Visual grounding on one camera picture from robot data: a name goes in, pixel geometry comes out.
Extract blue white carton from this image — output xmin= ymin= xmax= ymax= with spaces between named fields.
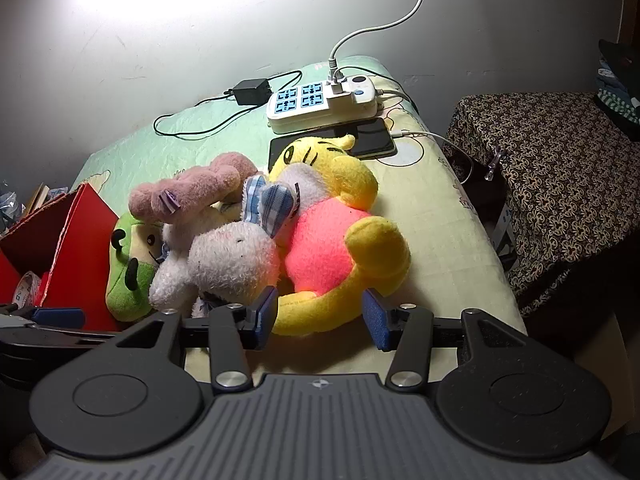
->
xmin=492 ymin=205 xmax=519 ymax=272

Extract plain white plush toy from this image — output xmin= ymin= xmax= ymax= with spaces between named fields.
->
xmin=148 ymin=207 xmax=226 ymax=318

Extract green bear print quilt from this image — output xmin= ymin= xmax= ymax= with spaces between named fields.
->
xmin=70 ymin=55 xmax=528 ymax=376

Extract clear plastic bag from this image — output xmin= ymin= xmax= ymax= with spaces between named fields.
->
xmin=0 ymin=191 xmax=26 ymax=235

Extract thick white power cord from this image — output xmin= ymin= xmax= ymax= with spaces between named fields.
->
xmin=327 ymin=0 xmax=426 ymax=86

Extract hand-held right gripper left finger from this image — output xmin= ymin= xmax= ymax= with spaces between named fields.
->
xmin=102 ymin=285 xmax=279 ymax=396

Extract stack of folded clothes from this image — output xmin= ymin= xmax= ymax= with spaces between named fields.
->
xmin=594 ymin=39 xmax=640 ymax=143

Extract black power adapter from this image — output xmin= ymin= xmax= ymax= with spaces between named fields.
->
xmin=233 ymin=79 xmax=271 ymax=107

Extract black flat device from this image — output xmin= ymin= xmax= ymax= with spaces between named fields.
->
xmin=269 ymin=135 xmax=311 ymax=172

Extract metal clip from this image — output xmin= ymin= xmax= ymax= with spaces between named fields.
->
xmin=482 ymin=147 xmax=508 ymax=182

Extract yellow tiger plush toy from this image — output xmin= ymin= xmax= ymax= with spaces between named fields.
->
xmin=267 ymin=133 xmax=412 ymax=337

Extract white power strip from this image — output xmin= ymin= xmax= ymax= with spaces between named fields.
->
xmin=266 ymin=74 xmax=379 ymax=135

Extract white rabbit plush checked ears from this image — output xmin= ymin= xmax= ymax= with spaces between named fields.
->
xmin=187 ymin=172 xmax=301 ymax=311

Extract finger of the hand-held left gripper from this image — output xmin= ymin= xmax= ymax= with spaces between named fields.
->
xmin=0 ymin=302 xmax=86 ymax=331

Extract black smartphone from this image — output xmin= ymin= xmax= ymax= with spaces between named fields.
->
xmin=350 ymin=117 xmax=397 ymax=159

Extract thin white charging cable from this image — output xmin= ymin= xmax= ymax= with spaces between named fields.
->
xmin=390 ymin=129 xmax=473 ymax=184

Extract printed tape roll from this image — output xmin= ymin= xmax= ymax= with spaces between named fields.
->
xmin=11 ymin=271 xmax=43 ymax=308

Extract red cardboard box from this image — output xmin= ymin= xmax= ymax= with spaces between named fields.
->
xmin=0 ymin=182 xmax=121 ymax=333

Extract brown floral cloth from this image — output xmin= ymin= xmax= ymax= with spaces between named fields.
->
xmin=442 ymin=91 xmax=640 ymax=318

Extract pink bear plush toy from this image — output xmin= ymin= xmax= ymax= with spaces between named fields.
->
xmin=128 ymin=152 xmax=258 ymax=223

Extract thin black adapter cable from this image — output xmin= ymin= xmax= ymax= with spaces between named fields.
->
xmin=152 ymin=71 xmax=303 ymax=139

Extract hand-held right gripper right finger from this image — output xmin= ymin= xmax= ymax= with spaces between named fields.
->
xmin=361 ymin=287 xmax=531 ymax=393

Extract green smiling plush toy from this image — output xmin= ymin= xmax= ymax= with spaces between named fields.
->
xmin=105 ymin=211 xmax=163 ymax=321

